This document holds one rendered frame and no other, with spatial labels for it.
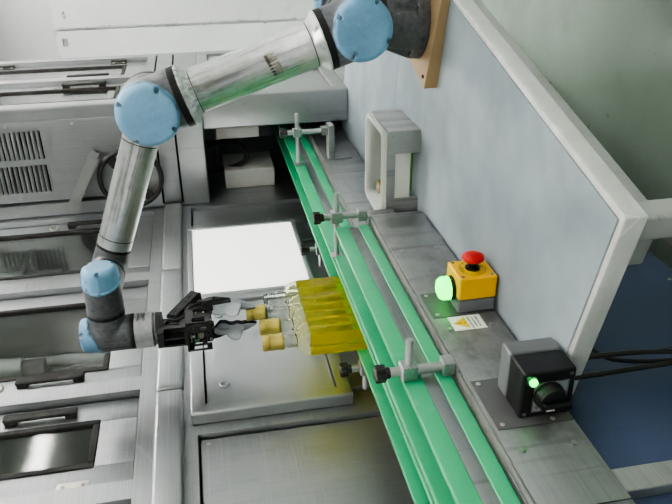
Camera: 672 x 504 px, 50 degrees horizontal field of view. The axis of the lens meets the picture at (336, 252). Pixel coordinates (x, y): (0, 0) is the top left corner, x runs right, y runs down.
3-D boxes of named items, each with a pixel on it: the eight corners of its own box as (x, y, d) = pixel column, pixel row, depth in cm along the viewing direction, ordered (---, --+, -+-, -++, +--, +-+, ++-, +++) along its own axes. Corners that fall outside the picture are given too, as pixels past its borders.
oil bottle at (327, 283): (372, 291, 170) (283, 301, 167) (372, 271, 168) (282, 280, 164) (377, 304, 166) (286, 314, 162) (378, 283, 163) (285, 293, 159)
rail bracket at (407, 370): (450, 363, 117) (371, 374, 115) (453, 326, 114) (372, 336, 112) (458, 378, 114) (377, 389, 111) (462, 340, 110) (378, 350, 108)
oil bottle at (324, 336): (391, 331, 155) (293, 343, 152) (391, 309, 152) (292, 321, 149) (397, 346, 150) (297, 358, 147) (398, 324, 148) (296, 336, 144)
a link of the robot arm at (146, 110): (368, -20, 139) (107, 84, 138) (387, -16, 126) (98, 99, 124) (386, 40, 145) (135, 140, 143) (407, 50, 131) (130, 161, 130)
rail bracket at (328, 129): (349, 158, 231) (280, 163, 228) (349, 107, 224) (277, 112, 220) (352, 163, 227) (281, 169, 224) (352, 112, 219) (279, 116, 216)
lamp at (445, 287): (447, 291, 132) (431, 293, 131) (448, 270, 130) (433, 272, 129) (455, 304, 128) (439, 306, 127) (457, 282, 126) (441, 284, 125)
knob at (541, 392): (560, 404, 102) (571, 420, 99) (531, 408, 102) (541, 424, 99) (564, 379, 100) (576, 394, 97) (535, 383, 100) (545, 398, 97)
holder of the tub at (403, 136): (397, 209, 191) (369, 212, 189) (400, 109, 178) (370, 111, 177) (416, 237, 176) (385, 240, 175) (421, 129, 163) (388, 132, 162)
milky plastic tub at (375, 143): (396, 191, 188) (364, 193, 187) (399, 108, 178) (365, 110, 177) (415, 218, 173) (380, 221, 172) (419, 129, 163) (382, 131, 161)
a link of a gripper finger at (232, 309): (257, 318, 152) (215, 328, 151) (255, 304, 157) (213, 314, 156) (254, 305, 151) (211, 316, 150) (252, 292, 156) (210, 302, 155)
